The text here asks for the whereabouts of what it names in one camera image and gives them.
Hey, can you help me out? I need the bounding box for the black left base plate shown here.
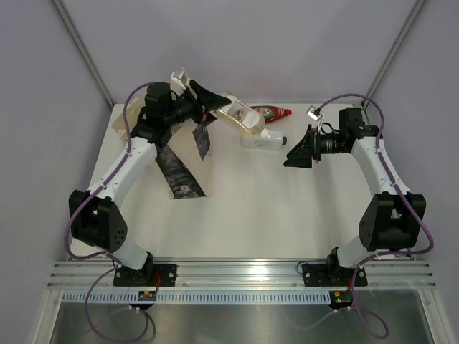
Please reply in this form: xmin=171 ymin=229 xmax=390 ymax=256
xmin=113 ymin=264 xmax=177 ymax=287

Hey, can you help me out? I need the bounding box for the aluminium frame post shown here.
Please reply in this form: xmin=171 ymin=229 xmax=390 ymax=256
xmin=364 ymin=0 xmax=429 ymax=98
xmin=49 ymin=0 xmax=115 ymax=110

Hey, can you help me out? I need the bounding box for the left aluminium frame post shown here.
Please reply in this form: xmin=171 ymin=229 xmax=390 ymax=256
xmin=49 ymin=0 xmax=115 ymax=110

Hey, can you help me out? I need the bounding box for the white slotted cable duct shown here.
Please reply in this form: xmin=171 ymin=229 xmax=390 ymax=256
xmin=62 ymin=290 xmax=331 ymax=305

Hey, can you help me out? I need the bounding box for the aluminium mounting rail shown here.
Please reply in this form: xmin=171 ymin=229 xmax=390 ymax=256
xmin=47 ymin=258 xmax=436 ymax=290

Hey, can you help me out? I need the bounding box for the beige canvas tote bag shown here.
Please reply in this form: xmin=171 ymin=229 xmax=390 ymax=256
xmin=112 ymin=80 xmax=215 ymax=199

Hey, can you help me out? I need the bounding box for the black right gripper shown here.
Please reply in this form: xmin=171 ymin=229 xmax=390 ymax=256
xmin=284 ymin=125 xmax=348 ymax=169

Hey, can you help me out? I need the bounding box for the red dish soap bottle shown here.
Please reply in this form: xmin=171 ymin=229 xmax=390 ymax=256
xmin=251 ymin=105 xmax=292 ymax=123

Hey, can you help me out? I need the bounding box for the right aluminium frame post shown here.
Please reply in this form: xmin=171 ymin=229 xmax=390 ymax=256
xmin=364 ymin=0 xmax=429 ymax=98

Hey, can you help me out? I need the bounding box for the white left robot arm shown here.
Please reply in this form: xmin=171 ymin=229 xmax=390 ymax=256
xmin=64 ymin=79 xmax=232 ymax=286

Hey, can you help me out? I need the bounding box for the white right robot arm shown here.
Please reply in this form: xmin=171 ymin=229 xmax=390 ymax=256
xmin=284 ymin=107 xmax=426 ymax=285

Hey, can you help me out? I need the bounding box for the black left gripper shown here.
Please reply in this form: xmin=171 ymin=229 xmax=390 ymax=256
xmin=163 ymin=80 xmax=230 ymax=127

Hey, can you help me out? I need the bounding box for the clear amber soap bottle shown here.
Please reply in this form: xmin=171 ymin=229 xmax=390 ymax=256
xmin=210 ymin=91 xmax=272 ymax=138

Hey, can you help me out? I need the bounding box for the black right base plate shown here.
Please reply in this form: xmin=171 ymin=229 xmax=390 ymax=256
xmin=301 ymin=263 xmax=368 ymax=287

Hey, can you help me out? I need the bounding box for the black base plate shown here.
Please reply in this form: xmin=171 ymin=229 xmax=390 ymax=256
xmin=113 ymin=264 xmax=177 ymax=287
xmin=301 ymin=263 xmax=368 ymax=287

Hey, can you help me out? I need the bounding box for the white bottle black cap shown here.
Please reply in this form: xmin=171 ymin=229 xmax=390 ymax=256
xmin=240 ymin=130 xmax=288 ymax=151

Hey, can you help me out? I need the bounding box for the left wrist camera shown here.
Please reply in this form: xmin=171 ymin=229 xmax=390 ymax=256
xmin=170 ymin=68 xmax=189 ymax=97

